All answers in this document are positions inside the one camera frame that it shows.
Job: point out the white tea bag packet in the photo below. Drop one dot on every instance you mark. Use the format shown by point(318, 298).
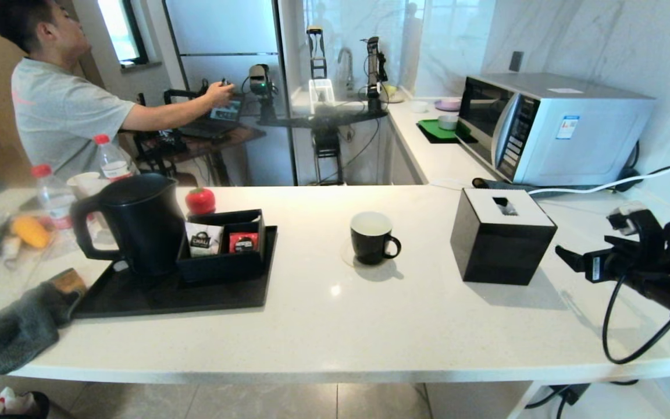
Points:
point(202, 240)

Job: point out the purple plate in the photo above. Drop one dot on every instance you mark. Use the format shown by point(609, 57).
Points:
point(448, 105)

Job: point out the white plastic basket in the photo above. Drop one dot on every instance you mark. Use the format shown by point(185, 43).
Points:
point(321, 96)

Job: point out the silver microwave oven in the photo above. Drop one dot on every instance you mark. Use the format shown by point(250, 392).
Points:
point(579, 134)

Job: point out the red tomato shaped container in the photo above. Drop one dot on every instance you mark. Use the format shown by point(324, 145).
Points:
point(200, 201)

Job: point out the small wooden block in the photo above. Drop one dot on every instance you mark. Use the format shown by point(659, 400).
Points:
point(67, 282)

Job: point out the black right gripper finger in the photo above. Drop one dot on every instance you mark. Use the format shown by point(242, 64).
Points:
point(572, 259)

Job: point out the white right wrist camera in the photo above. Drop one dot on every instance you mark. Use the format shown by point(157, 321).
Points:
point(628, 218)

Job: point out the dark wall socket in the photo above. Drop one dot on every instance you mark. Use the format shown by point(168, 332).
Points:
point(516, 61)

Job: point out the red drink packet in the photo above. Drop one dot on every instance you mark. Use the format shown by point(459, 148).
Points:
point(243, 242)

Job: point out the black tissue box white top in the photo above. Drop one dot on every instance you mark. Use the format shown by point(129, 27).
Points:
point(503, 250)

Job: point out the black waste bin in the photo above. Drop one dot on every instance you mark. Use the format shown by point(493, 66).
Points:
point(15, 404)

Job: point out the small pale bowl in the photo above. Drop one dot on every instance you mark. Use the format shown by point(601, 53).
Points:
point(448, 122)

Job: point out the small white tag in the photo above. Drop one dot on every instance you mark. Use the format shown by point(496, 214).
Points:
point(118, 266)

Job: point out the man in grey shirt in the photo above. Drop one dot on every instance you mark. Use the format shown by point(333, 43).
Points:
point(61, 116)

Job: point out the black jointed control arm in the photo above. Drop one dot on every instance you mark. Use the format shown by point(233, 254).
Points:
point(160, 142)

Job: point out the black jointed arm white joint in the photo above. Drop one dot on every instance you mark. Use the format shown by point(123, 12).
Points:
point(374, 67)

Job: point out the clear red-capped water bottle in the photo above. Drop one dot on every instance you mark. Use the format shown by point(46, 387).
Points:
point(53, 198)
point(113, 166)

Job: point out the round translucent coaster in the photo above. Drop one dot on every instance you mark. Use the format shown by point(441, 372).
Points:
point(345, 255)

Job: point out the black organizer box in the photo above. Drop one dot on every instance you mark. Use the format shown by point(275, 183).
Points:
point(218, 270)

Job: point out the black camera on stand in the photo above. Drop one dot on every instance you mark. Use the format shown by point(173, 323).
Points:
point(260, 80)

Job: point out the black framed window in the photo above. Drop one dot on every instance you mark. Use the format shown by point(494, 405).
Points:
point(117, 29)

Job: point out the silver refrigerator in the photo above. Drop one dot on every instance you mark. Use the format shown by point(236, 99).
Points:
point(224, 35)

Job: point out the green tray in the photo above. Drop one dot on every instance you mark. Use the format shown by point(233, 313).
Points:
point(434, 131)

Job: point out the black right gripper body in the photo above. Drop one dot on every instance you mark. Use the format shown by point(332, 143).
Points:
point(611, 262)

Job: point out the grey cloth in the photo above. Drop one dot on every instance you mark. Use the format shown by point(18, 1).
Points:
point(15, 331)

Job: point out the small white bowl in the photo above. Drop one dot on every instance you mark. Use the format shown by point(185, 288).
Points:
point(420, 106)

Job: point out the orange corn cob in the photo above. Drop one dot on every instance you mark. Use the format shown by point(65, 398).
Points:
point(29, 231)

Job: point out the clear packet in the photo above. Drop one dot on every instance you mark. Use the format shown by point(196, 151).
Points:
point(508, 208)

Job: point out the black platform stand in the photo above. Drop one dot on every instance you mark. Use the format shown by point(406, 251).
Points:
point(326, 145)

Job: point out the black serving tray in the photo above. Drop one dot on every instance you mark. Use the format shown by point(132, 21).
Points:
point(207, 299)

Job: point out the black mug white inside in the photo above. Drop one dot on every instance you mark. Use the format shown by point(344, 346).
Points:
point(370, 247)

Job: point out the chrome faucet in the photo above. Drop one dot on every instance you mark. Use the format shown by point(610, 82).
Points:
point(345, 55)

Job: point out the black laptop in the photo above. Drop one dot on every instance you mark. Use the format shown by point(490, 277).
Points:
point(221, 119)

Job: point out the black electric kettle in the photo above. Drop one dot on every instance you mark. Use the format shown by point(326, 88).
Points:
point(143, 233)

